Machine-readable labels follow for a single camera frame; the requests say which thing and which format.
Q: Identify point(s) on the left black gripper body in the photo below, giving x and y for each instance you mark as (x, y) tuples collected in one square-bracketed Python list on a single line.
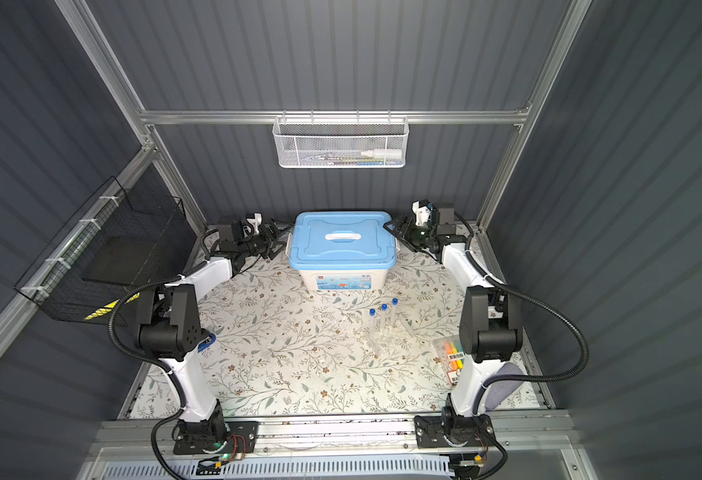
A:
[(250, 246)]

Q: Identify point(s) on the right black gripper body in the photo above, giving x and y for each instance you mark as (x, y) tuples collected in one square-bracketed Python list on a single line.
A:
[(424, 237)]

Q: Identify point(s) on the blue plastic bin lid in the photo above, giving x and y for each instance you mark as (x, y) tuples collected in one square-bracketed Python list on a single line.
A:
[(313, 223)]

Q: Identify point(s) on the white plastic storage bin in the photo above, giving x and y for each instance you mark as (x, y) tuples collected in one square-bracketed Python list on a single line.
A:
[(345, 279)]

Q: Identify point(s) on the blue capped test tube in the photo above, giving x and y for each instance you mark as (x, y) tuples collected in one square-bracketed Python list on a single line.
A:
[(393, 314), (373, 331), (385, 321)]

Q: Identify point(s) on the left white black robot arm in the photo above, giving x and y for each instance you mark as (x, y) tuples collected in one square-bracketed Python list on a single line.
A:
[(168, 331)]

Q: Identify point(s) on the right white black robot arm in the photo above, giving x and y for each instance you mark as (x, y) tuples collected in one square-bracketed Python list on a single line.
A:
[(489, 331)]

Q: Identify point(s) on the white bottle in basket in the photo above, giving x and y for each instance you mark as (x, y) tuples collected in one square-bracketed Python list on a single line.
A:
[(383, 155)]

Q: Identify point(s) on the blue stapler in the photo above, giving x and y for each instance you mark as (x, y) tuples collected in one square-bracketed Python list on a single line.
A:
[(206, 343)]

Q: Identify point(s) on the clear plastic well plate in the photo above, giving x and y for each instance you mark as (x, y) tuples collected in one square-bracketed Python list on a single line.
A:
[(402, 339)]

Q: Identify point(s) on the floral patterned table mat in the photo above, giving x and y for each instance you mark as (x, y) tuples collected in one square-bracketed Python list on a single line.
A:
[(282, 349)]

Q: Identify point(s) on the pack of coloured markers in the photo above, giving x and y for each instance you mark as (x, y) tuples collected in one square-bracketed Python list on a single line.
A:
[(451, 355)]

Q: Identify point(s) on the grey cloth roll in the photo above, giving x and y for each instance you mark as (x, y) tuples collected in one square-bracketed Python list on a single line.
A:
[(501, 390)]

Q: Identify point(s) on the white wire mesh basket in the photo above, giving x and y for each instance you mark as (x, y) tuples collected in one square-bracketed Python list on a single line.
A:
[(316, 145)]

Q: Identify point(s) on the black wire wall basket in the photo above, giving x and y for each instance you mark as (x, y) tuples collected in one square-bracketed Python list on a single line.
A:
[(135, 236)]

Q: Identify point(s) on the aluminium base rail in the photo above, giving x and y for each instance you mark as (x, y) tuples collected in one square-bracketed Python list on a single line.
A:
[(285, 436)]

